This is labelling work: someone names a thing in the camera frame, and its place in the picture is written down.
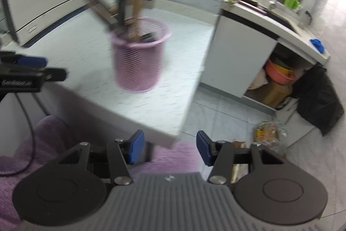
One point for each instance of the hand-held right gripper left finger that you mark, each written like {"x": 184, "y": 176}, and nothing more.
{"x": 136, "y": 145}

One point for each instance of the green plastic basin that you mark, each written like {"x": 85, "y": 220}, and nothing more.
{"x": 282, "y": 64}

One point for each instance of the blue cloth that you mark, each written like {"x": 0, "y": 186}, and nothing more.
{"x": 317, "y": 45}

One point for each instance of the clear plastic bag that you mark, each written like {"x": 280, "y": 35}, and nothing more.
{"x": 269, "y": 135}

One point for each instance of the white sink cabinet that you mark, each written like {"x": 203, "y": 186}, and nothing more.
{"x": 238, "y": 52}

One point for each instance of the wooden cutting board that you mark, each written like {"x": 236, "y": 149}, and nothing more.
{"x": 252, "y": 6}

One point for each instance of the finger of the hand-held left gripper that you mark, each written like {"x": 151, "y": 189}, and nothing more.
{"x": 55, "y": 74}
{"x": 32, "y": 61}

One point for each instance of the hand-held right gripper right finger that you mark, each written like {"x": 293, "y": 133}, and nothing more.
{"x": 204, "y": 148}

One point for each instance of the black bag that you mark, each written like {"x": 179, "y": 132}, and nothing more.
{"x": 319, "y": 101}

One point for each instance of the cardboard box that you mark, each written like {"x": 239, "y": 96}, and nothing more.
{"x": 277, "y": 95}

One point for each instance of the pink plastic basin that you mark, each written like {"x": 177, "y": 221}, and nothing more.
{"x": 278, "y": 76}

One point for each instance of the pink mesh utensil holder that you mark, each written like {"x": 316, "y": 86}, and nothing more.
{"x": 137, "y": 66}

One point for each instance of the green cup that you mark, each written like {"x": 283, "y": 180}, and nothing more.
{"x": 291, "y": 2}

